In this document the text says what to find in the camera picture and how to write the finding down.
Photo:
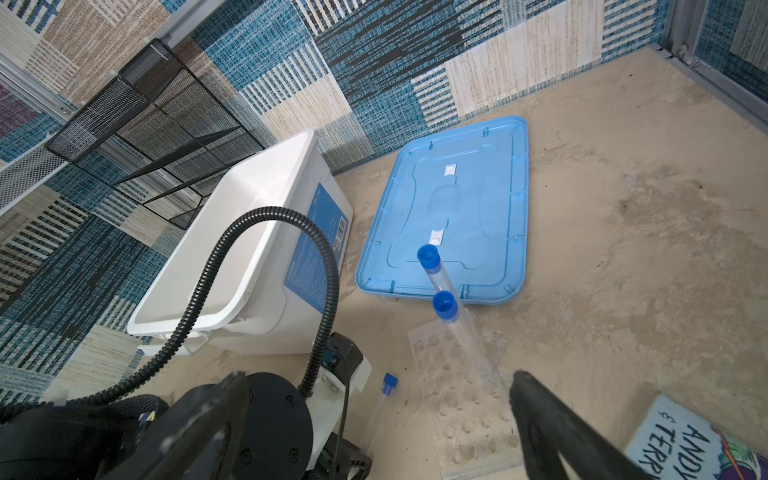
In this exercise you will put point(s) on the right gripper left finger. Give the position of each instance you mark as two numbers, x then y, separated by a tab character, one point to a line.
199	437

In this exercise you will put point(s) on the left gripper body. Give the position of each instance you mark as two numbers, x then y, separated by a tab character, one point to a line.
278	436

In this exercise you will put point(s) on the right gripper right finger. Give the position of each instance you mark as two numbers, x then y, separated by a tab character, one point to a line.
552	434

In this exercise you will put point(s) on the blue-capped test tube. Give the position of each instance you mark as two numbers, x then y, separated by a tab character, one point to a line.
462	326
430	260
386	392

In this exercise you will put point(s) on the white plastic bin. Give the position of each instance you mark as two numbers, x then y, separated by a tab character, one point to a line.
269	294

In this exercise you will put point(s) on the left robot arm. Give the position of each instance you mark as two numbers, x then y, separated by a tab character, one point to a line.
78	441

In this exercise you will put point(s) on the colourful treehouse paperback book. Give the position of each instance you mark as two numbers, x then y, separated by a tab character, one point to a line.
672	442

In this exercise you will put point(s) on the blue plastic lid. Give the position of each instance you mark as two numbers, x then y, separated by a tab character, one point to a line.
466	191

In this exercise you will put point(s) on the black mesh shelf rack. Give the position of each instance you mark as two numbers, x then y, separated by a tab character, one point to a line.
157	136

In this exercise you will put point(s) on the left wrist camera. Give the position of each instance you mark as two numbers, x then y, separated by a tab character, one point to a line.
344	371

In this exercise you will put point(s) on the white wire basket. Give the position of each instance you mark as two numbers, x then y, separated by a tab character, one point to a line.
27	173

